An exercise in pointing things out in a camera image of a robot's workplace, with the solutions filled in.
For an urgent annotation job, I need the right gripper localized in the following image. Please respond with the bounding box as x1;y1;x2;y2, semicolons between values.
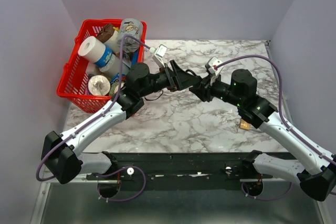
188;72;243;108

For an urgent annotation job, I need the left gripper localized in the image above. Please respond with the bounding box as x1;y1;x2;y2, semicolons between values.
139;60;201;98

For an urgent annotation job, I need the brass padlock with keys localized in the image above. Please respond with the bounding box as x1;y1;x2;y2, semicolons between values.
236;119;251;131

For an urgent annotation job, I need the black padlock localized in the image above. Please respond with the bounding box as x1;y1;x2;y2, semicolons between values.
185;69;196;76

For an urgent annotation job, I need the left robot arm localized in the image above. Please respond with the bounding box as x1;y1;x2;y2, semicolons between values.
41;60;201;184

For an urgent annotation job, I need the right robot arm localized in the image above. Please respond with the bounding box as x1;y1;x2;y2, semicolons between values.
189;69;335;201

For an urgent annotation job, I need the white blue labelled bottle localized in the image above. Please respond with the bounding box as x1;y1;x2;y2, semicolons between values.
94;47;129;79

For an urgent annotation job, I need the silver foil wrapped roll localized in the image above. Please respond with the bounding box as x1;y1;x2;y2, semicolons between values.
88;75;110;96

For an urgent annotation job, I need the brown chocolate wrapped item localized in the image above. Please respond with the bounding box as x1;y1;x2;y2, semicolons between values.
96;23;115;43

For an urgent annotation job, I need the white toilet paper roll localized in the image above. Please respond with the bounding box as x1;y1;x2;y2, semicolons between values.
78;36;106;63

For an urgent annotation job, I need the red plastic basket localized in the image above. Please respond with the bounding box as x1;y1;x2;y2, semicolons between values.
56;18;148;114

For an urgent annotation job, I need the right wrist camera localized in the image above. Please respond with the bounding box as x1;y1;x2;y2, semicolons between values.
205;57;223;85

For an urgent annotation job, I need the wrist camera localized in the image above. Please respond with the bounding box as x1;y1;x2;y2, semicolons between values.
205;57;223;85
150;44;167;68

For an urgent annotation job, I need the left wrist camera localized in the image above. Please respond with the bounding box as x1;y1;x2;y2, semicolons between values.
150;44;167;68

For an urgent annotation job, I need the black mounting rail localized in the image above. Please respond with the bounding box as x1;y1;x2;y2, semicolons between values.
87;153;262;191

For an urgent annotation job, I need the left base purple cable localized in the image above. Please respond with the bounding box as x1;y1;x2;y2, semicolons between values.
94;165;147;203

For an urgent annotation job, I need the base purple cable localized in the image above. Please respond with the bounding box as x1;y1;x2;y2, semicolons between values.
240;179;293;201
94;165;147;203

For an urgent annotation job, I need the metal table frame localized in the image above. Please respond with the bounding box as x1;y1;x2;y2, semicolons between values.
29;153;334;224

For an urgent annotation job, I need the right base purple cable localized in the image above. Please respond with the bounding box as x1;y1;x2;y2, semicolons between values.
240;179;293;201

